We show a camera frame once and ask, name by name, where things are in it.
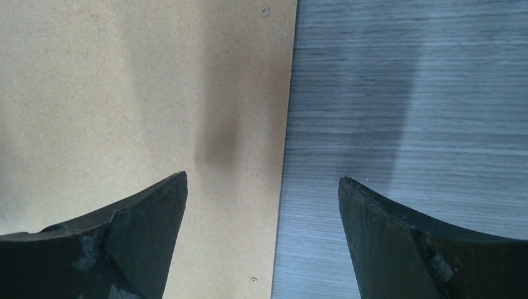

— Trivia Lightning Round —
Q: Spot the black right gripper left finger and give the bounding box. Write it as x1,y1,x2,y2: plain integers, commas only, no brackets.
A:
1,171,188,298

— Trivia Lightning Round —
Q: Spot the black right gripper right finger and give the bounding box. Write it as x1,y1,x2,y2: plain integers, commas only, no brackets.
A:
338,177,527,299

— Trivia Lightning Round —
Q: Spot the brown cardboard backing board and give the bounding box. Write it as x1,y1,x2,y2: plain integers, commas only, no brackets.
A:
1,1,297,298

